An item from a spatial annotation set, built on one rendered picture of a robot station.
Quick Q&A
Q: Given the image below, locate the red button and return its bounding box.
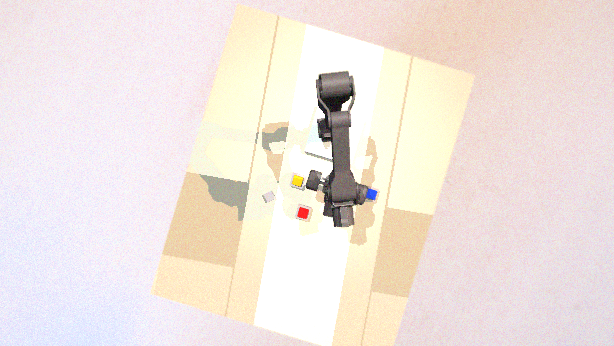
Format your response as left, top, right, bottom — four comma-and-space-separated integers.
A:
295, 204, 312, 221

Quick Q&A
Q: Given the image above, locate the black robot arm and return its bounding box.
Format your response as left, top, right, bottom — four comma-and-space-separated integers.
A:
315, 70, 360, 228

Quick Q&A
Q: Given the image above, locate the yellow button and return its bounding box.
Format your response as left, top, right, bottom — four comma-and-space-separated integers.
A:
289, 172, 306, 189

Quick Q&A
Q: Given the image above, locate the blue button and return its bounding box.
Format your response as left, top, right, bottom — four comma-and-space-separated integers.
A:
365, 186, 379, 202

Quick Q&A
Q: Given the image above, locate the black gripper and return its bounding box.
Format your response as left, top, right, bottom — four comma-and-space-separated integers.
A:
305, 169, 368, 205

